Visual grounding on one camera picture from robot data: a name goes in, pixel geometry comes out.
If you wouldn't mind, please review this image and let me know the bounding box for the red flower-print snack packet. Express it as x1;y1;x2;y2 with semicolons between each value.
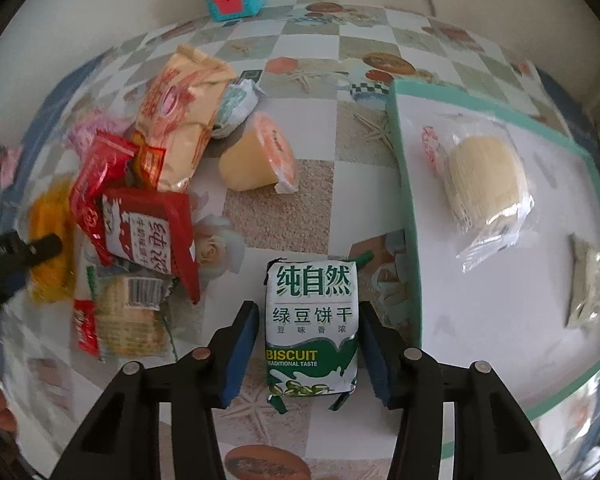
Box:
69;130;139;267

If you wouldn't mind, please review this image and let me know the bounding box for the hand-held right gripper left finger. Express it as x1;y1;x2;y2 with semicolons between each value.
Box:
50;301;259;480

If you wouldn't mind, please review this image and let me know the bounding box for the teal-rimmed white tray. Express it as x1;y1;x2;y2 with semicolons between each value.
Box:
385;78;600;462

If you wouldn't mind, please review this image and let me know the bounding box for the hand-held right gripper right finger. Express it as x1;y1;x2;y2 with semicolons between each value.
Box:
359;301;563;480

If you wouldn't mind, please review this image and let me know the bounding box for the small beige packet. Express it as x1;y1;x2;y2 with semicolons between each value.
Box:
564;233;600;331

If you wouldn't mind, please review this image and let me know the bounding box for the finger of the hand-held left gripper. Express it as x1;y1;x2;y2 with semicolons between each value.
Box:
26;232;64;266

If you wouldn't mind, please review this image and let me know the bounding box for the white green wrapped snack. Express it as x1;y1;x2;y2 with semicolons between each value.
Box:
211;80;259;139

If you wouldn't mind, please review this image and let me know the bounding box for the large orange beige snack bag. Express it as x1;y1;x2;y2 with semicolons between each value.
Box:
131;43;238;194

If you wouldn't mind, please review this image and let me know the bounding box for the checked patterned tablecloth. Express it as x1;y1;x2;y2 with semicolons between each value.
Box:
0;2;600;480

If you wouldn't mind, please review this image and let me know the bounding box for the clear cracker packet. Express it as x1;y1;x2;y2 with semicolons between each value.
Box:
73;259;175;362

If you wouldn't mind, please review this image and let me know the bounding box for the pink snack packet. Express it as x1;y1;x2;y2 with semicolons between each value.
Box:
66;109;132;150

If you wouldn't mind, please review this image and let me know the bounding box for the yellow jelly cup orange lid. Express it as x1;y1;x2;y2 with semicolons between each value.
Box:
218;112;299;194

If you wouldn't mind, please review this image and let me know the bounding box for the red milk-print snack packet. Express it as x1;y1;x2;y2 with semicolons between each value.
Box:
101;187;202;305

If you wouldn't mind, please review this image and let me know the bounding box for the clear-wrapped round cake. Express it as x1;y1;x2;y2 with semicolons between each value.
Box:
421;119;535;274

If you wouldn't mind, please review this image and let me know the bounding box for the yellow orange snack packet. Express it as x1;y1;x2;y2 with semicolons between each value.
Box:
26;179;77;302

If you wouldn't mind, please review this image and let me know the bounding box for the green biscuit packet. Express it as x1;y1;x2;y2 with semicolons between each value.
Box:
264;258;359;415

